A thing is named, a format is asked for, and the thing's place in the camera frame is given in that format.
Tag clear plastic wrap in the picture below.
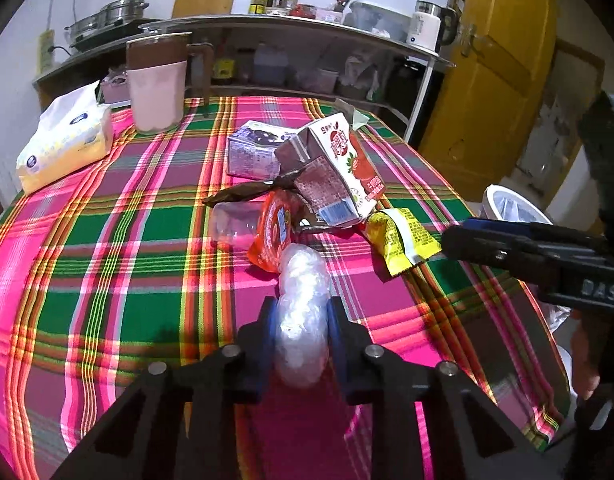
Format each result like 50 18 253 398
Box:
275 243 331 389

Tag yellow snack wrapper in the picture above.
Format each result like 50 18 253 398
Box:
362 208 441 276

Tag brown coffee snack wrapper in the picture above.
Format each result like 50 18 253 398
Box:
203 169 313 223

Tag strawberry milk drink carton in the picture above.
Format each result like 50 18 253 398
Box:
275 112 385 229

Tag white trash bin with liner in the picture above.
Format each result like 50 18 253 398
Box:
478 183 573 334

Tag metal kitchen shelf counter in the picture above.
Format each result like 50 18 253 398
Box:
32 13 458 143

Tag person's right hand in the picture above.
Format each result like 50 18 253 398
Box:
570 309 614 401

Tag clear plastic cup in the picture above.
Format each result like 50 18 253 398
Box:
208 202 263 250

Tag yellow wooden door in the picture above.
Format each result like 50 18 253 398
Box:
420 0 557 202

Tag plaid pink green tablecloth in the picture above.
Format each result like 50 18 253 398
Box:
0 96 571 479

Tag blueberry milk drink carton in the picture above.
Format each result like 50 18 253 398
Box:
227 120 297 180

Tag white electric kettle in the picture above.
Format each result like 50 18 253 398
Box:
407 1 459 52

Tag clear plastic storage container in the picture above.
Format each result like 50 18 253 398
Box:
343 1 410 42

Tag tissue paper pack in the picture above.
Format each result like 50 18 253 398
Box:
16 81 114 195

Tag pink brown lidded jug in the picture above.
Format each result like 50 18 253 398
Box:
126 32 215 133

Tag steel steamer pot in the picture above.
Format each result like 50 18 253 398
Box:
65 0 150 46

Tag wall power strip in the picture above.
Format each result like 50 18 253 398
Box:
37 29 55 74

